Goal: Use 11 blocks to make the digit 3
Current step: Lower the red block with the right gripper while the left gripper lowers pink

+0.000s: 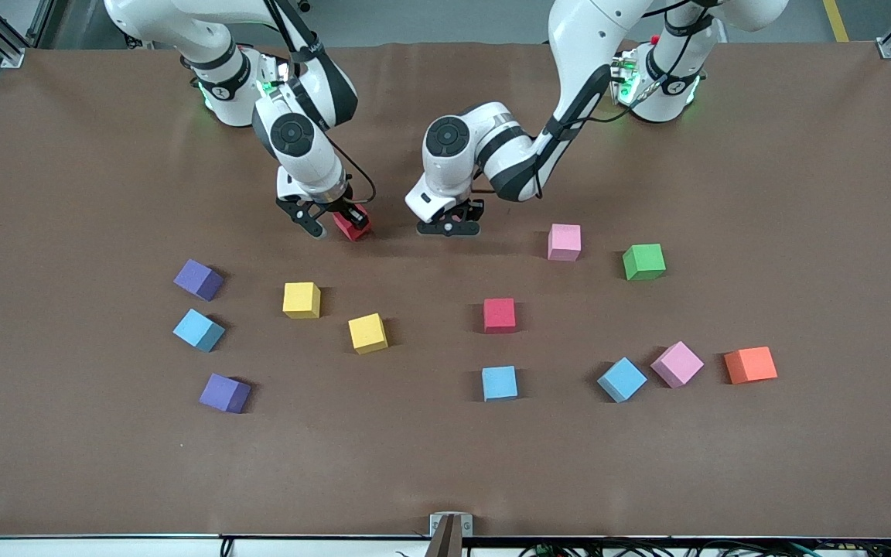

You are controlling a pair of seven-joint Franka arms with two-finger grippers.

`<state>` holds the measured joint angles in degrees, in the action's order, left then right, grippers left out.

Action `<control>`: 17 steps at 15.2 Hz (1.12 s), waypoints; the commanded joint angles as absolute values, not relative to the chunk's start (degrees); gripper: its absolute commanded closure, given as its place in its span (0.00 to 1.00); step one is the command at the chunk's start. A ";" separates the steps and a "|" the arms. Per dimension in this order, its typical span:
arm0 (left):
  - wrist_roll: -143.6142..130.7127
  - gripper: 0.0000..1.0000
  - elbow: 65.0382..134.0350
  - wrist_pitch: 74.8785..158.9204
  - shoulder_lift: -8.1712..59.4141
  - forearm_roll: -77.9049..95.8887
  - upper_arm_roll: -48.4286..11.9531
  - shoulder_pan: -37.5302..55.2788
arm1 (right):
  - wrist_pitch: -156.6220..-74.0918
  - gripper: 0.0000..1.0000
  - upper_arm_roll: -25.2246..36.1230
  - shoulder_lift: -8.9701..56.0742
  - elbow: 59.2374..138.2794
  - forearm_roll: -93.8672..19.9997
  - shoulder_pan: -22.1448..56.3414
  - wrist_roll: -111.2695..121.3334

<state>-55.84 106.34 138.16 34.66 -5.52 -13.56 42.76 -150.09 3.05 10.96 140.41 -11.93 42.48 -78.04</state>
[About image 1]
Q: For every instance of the red foam block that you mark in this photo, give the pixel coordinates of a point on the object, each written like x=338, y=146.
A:
x=499, y=315
x=354, y=230

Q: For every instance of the pink foam block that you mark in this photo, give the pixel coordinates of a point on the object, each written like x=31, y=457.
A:
x=564, y=241
x=677, y=363

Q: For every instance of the yellow foam block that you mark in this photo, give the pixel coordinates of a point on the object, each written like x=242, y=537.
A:
x=367, y=333
x=301, y=299

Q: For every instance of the purple foam block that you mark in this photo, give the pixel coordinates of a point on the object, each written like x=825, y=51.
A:
x=223, y=391
x=196, y=277

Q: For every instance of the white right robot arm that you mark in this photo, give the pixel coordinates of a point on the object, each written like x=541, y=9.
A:
x=306, y=174

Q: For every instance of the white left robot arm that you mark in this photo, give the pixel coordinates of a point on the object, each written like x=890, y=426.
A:
x=434, y=193

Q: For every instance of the light blue foam block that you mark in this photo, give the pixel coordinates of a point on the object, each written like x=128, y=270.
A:
x=198, y=329
x=500, y=382
x=621, y=378

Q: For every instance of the green foam block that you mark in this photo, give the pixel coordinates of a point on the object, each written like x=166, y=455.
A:
x=644, y=261

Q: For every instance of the brown table mat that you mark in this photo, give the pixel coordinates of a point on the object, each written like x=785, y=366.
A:
x=445, y=464

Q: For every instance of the orange foam block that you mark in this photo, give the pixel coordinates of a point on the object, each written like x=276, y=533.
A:
x=750, y=363

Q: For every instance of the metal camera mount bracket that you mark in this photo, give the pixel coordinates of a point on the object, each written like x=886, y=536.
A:
x=451, y=534

